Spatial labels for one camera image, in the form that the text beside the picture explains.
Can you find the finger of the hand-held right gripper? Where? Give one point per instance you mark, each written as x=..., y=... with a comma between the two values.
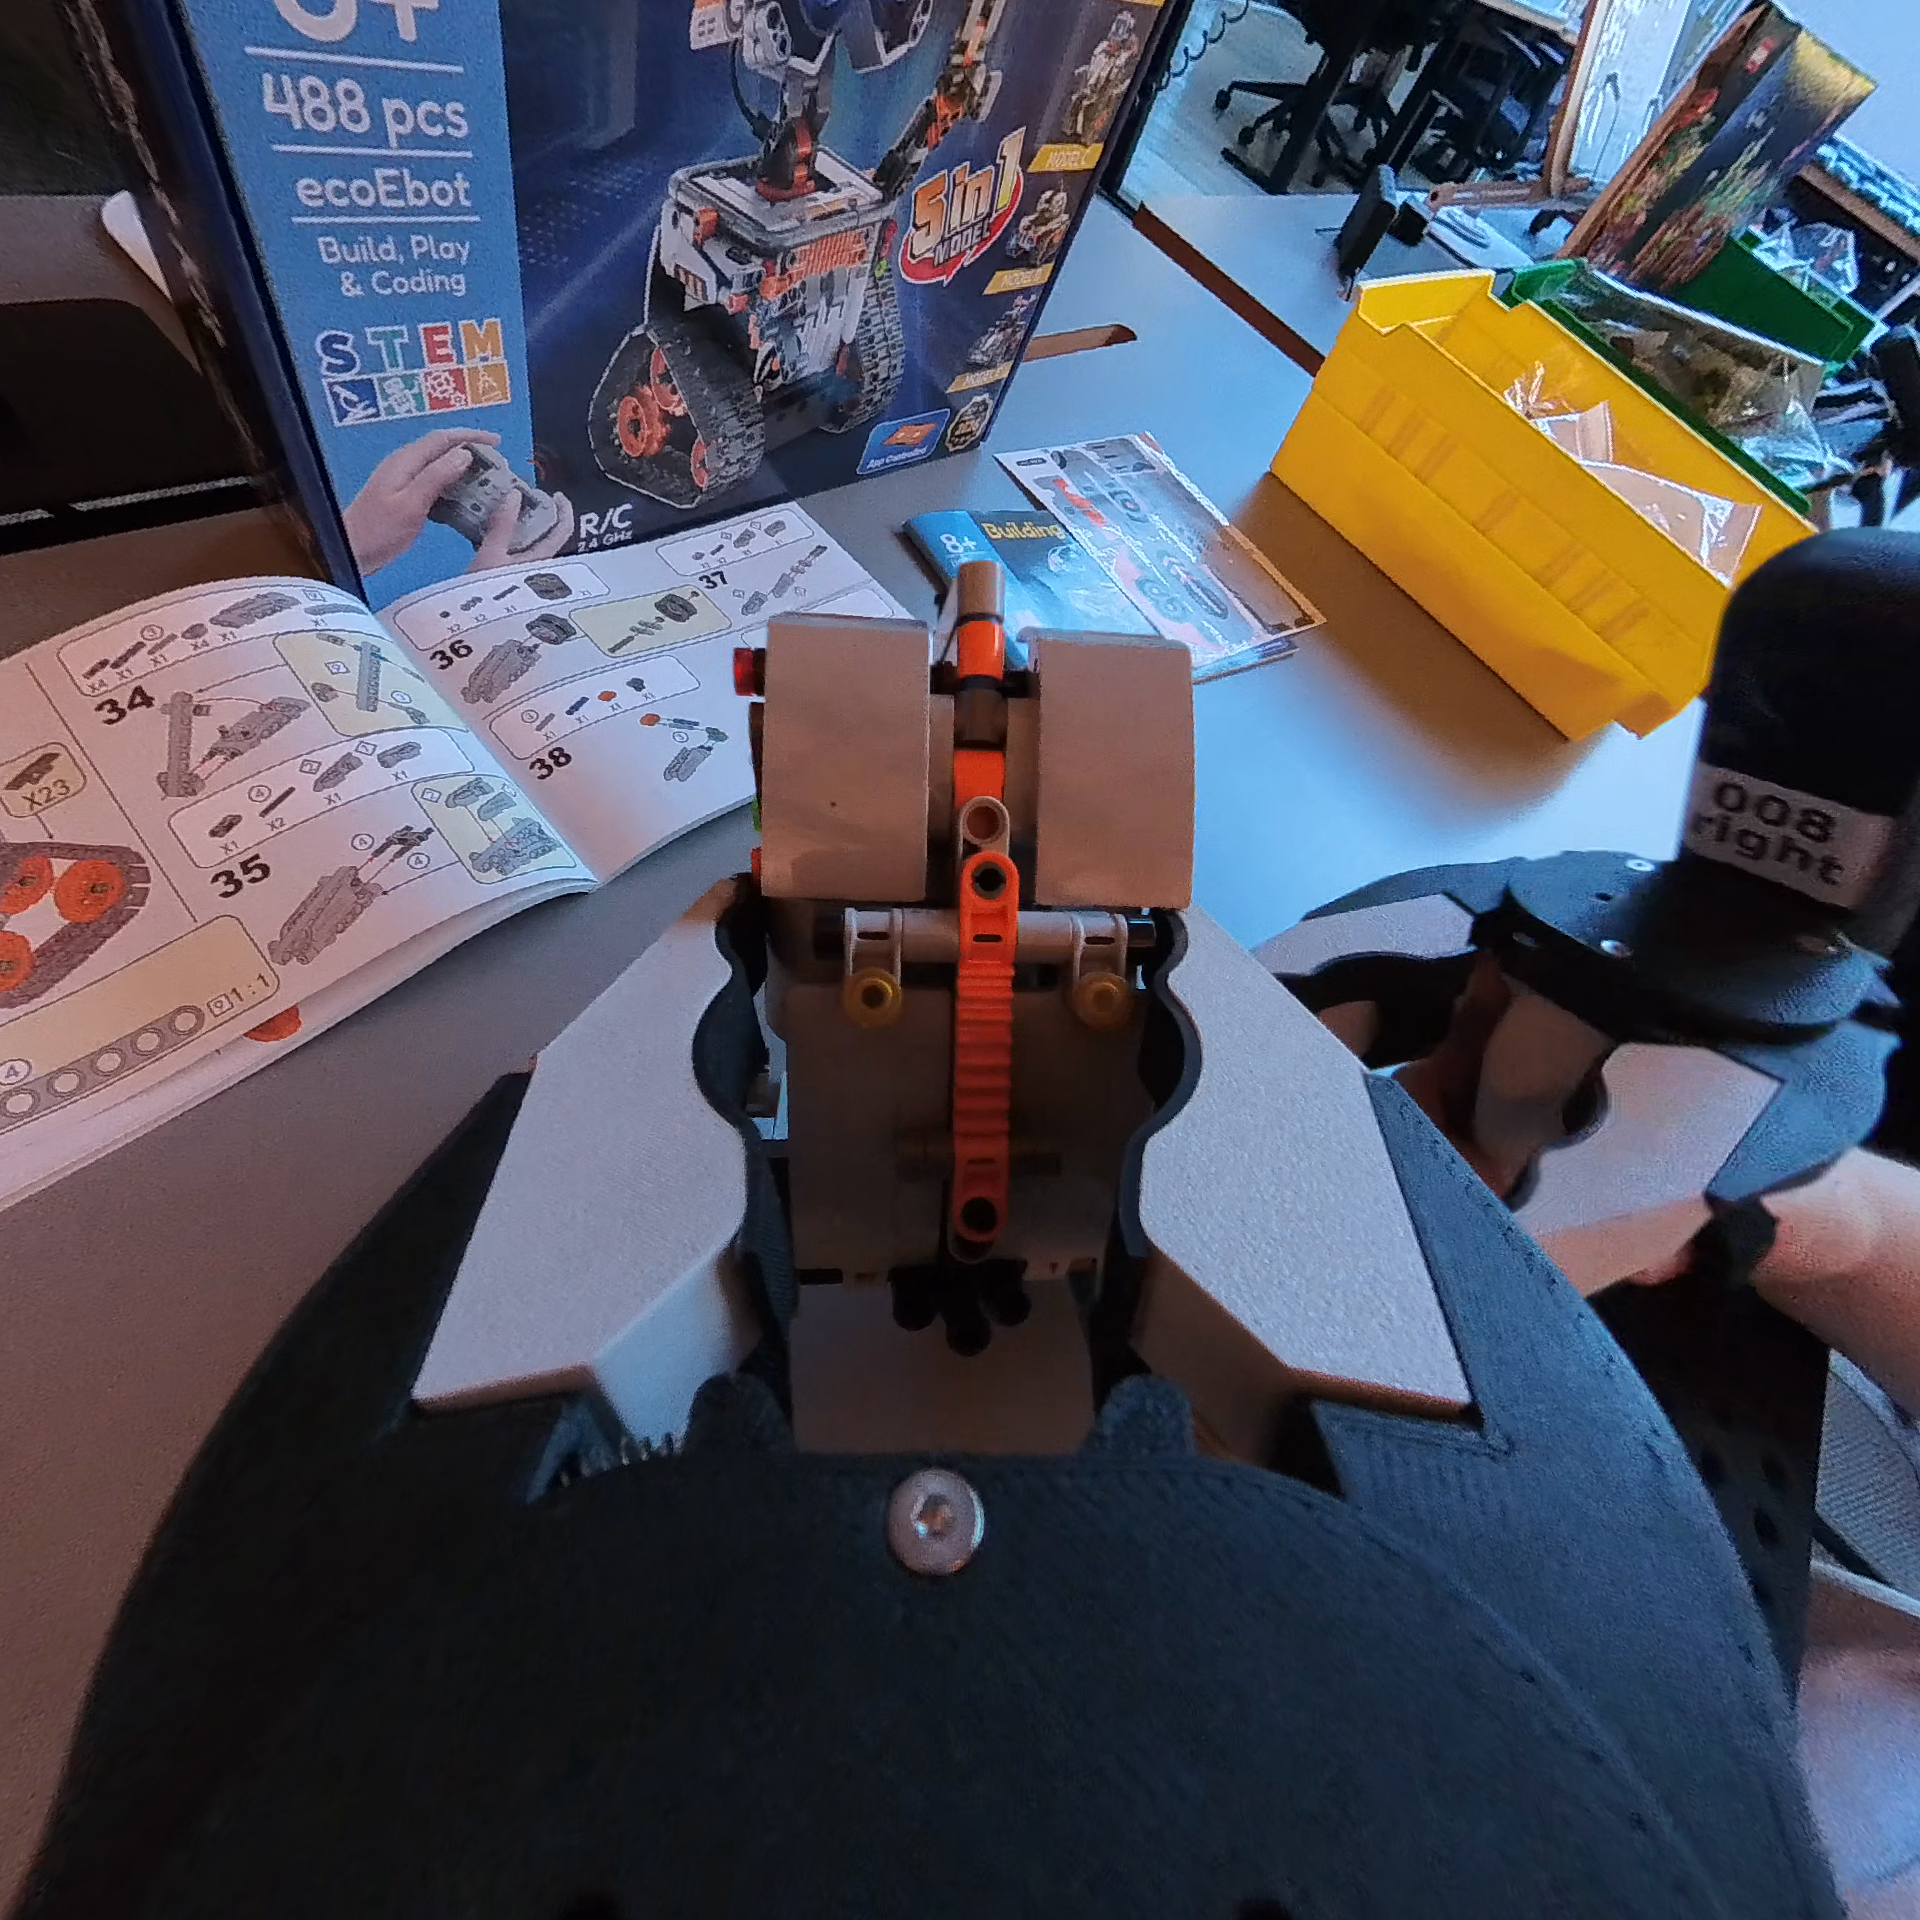
x=1680, y=1142
x=1522, y=1065

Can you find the green storage bin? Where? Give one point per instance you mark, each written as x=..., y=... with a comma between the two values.
x=1784, y=293

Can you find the dark colourful toy box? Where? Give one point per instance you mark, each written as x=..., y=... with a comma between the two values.
x=1710, y=152

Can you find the black office chair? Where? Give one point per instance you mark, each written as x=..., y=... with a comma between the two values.
x=1321, y=77

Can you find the black perforated chair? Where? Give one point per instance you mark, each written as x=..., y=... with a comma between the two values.
x=1724, y=1425

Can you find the grey orange tracked toy robot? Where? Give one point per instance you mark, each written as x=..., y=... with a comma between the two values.
x=841, y=749

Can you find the clear plastic bags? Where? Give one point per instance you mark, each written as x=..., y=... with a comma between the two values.
x=1634, y=481
x=1696, y=359

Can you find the open instruction booklet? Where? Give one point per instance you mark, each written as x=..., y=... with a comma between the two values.
x=303, y=749

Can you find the person's right forearm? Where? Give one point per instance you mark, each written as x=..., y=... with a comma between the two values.
x=1891, y=1274

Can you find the blue robot kit box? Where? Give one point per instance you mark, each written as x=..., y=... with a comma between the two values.
x=390, y=378

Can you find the blue leaflet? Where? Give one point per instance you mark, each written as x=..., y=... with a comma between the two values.
x=961, y=545

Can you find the printed sticker sheet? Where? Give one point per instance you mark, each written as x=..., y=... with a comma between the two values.
x=1185, y=570

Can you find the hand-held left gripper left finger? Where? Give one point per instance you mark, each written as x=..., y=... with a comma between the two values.
x=599, y=1200

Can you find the yellow storage bin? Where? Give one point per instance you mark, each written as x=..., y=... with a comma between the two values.
x=1471, y=524

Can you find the small black device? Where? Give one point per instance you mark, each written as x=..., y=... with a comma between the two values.
x=1372, y=228

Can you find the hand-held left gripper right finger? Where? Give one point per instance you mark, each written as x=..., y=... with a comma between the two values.
x=1290, y=1200

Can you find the person's right hand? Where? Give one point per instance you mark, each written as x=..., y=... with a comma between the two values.
x=1817, y=1229

